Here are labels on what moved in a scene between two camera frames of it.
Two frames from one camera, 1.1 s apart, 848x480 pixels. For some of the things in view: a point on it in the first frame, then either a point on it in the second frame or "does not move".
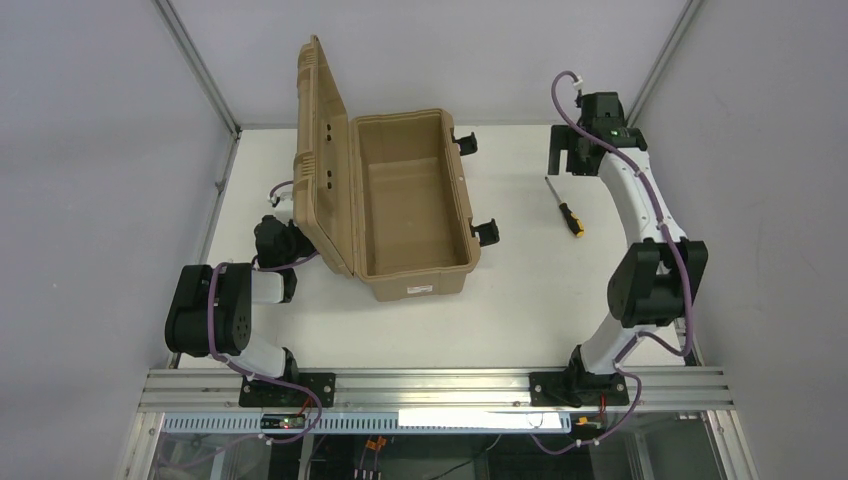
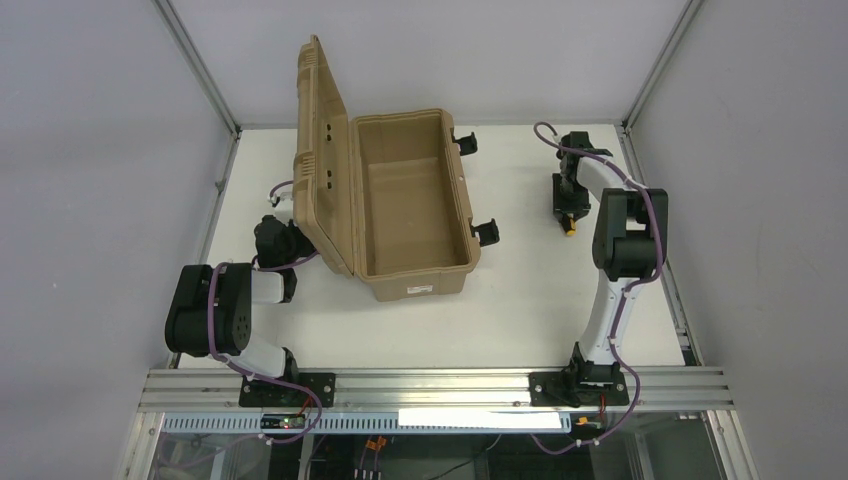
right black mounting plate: [577, 388] does not move
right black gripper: [577, 157] → [568, 206]
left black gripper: [291, 240] does not move
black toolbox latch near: [488, 232] does not move
